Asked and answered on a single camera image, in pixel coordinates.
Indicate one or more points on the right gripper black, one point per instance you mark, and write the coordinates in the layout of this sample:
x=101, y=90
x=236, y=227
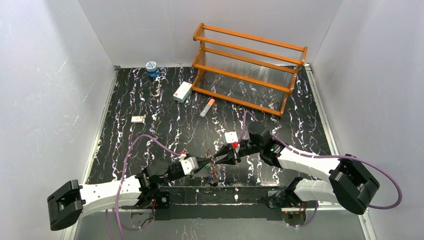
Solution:
x=236, y=152

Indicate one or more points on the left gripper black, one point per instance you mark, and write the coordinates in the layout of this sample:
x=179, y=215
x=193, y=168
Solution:
x=176, y=170

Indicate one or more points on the metal key organizer ring red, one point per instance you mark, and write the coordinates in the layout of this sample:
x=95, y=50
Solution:
x=213, y=179

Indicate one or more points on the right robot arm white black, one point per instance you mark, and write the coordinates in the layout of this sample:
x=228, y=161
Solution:
x=339, y=180

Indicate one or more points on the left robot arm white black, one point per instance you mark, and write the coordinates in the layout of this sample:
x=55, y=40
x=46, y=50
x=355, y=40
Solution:
x=74, y=201

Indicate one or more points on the orange capped tube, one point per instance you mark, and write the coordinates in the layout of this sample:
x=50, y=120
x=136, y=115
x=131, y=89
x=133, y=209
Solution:
x=207, y=108

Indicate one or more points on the white red box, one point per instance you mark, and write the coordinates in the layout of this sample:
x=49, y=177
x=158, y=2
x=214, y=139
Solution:
x=183, y=91

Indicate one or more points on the small white card box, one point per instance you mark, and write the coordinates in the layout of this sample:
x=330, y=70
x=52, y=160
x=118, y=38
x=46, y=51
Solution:
x=138, y=119

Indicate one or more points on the orange wooden shelf rack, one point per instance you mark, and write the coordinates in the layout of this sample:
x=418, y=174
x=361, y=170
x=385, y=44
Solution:
x=248, y=70

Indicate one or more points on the blue jar with lid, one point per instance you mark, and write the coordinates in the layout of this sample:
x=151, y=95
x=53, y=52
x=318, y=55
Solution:
x=152, y=69

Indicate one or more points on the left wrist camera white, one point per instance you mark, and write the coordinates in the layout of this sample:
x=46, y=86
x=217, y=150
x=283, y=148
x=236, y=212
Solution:
x=188, y=163

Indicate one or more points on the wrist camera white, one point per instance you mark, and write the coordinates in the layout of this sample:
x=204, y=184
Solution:
x=188, y=163
x=231, y=140

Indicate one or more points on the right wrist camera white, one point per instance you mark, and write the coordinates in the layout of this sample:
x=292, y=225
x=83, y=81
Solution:
x=231, y=140

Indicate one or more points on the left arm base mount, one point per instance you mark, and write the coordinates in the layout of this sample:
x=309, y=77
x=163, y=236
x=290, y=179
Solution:
x=153, y=200

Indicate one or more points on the aluminium rail frame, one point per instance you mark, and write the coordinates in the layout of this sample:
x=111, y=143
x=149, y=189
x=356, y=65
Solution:
x=125, y=148

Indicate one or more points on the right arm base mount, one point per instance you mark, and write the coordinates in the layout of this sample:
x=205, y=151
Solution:
x=293, y=210

